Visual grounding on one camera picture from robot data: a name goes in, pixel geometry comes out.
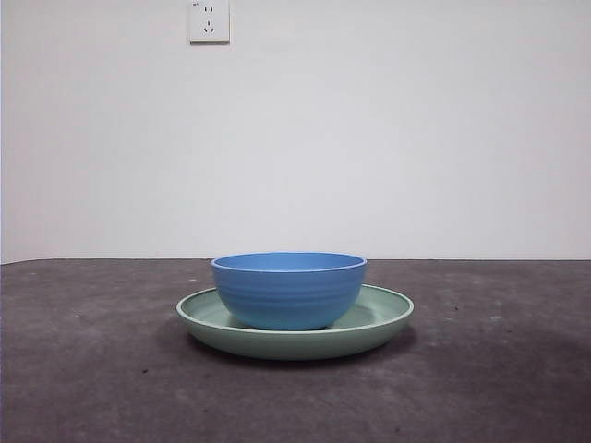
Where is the blue ribbed bowl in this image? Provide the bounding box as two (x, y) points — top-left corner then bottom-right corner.
(210, 251), (368, 331)

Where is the pale green round plate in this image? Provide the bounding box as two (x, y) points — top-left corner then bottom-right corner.
(175, 282), (415, 362)

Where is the white wall socket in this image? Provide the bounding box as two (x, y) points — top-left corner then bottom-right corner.
(188, 0), (231, 46)

